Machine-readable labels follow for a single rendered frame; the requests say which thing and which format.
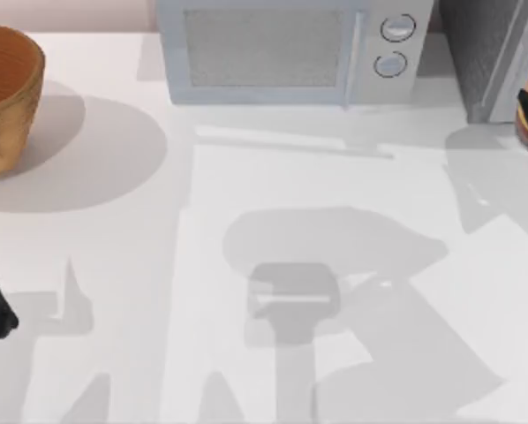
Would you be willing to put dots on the microwave oven door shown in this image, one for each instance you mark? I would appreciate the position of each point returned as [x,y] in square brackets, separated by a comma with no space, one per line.
[264,48]

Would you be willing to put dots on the round microwave knob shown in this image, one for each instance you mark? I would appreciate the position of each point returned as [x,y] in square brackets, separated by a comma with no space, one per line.
[397,27]
[390,64]

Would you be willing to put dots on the pale microwave oven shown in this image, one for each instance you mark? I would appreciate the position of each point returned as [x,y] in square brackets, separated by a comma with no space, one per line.
[418,66]

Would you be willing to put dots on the grey cabinet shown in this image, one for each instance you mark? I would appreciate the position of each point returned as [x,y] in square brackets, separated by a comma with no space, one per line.
[476,53]

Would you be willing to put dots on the brown woven basket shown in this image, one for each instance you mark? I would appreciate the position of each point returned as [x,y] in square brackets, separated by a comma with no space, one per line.
[8,110]

